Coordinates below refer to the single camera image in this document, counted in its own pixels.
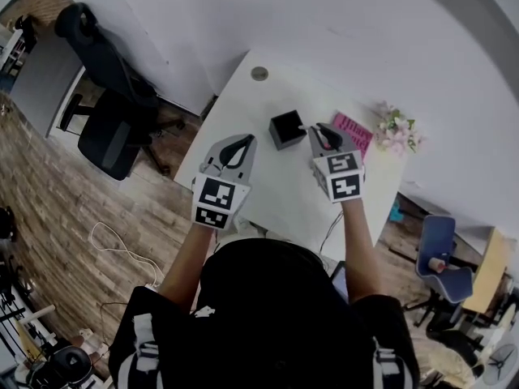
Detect pink book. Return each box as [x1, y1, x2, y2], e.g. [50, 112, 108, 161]
[330, 111, 374, 164]

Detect pink flowers in small pot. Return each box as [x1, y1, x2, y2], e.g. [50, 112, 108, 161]
[371, 100, 425, 157]

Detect black square box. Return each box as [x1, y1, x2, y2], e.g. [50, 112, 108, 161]
[268, 109, 308, 152]

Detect grey top table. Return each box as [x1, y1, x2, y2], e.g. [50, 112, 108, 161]
[10, 38, 86, 139]

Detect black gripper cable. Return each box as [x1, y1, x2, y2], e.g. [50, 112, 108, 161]
[318, 211, 345, 254]

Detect black office chair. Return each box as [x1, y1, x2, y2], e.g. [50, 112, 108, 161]
[54, 2, 187, 182]

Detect white standing fan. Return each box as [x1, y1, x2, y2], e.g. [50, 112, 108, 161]
[480, 332, 519, 387]

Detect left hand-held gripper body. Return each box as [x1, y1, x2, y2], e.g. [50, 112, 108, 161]
[190, 164, 252, 231]

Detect person's left forearm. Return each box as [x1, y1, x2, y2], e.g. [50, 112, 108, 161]
[156, 220, 216, 314]

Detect person's black shirt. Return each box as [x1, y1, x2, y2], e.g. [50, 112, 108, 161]
[107, 237, 421, 389]

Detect white looped cable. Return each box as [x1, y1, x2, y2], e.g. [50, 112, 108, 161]
[88, 220, 165, 287]

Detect yellow top table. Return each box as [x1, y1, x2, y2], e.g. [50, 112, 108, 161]
[461, 227, 512, 314]

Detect person's right forearm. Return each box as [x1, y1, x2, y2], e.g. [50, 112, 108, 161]
[338, 200, 386, 303]

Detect white table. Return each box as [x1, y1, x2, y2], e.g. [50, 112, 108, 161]
[173, 49, 409, 259]

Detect blue chair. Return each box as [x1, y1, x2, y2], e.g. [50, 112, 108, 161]
[414, 215, 475, 331]

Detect black round seat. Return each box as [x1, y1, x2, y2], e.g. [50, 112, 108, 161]
[48, 346, 92, 384]

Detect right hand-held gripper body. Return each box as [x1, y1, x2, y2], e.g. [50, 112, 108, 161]
[310, 148, 368, 205]

